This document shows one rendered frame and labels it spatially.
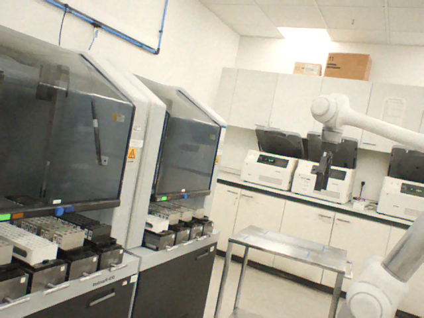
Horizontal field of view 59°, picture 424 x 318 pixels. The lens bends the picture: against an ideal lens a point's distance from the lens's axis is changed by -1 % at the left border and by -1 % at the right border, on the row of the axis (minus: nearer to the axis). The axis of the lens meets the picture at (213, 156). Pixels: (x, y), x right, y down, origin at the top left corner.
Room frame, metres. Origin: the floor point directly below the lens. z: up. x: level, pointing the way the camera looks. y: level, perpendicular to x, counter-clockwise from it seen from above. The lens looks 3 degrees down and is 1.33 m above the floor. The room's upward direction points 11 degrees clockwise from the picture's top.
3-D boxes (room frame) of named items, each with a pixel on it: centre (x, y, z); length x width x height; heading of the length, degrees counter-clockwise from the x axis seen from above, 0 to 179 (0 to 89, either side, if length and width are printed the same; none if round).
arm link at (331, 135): (1.64, -0.49, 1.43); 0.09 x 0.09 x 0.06
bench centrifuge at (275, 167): (4.31, -0.72, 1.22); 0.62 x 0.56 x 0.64; 152
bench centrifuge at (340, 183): (4.06, -1.24, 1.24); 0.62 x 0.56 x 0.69; 154
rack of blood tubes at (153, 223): (1.92, 0.31, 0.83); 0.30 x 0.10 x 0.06; 64
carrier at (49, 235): (1.41, 0.53, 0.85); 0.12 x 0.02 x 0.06; 154
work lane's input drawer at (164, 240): (1.98, 0.43, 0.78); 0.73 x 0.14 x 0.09; 64
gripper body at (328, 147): (1.64, -0.49, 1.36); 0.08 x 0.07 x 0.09; 154
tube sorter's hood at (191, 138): (2.19, 0.34, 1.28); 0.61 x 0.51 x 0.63; 154
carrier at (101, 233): (1.52, 0.40, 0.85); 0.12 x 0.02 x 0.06; 154
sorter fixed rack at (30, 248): (1.29, 0.62, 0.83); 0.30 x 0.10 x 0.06; 64
